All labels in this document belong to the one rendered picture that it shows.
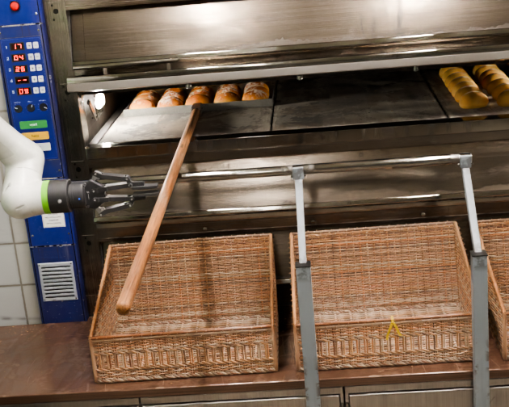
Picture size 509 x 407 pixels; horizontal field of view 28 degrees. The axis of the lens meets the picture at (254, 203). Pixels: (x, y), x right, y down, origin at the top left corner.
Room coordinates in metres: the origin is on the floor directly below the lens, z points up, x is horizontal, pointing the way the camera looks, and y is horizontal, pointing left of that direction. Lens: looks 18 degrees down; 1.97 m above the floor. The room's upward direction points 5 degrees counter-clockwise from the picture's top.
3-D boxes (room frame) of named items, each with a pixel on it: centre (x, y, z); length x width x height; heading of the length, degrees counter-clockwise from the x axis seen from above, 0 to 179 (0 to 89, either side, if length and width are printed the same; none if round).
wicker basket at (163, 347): (2.95, 0.24, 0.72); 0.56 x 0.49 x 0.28; 87
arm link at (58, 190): (2.67, 0.52, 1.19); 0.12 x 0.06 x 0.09; 177
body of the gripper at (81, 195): (2.66, 0.45, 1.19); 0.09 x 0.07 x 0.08; 87
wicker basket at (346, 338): (2.91, -0.37, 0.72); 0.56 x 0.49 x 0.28; 87
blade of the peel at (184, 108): (3.83, 0.16, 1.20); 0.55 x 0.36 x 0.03; 87
